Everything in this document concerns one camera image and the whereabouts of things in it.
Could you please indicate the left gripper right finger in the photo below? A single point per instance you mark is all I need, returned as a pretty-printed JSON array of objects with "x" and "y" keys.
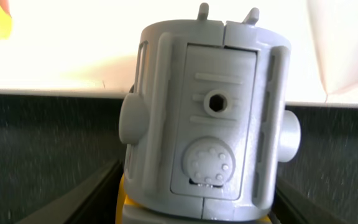
[{"x": 294, "y": 208}]

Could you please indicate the grey and yellow toy truck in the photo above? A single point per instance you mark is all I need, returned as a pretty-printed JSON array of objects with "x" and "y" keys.
[{"x": 210, "y": 124}]

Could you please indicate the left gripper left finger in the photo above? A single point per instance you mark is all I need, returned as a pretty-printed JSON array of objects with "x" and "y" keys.
[{"x": 85, "y": 202}]

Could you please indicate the white shelf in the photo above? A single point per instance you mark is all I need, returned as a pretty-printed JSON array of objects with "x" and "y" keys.
[{"x": 73, "y": 46}]

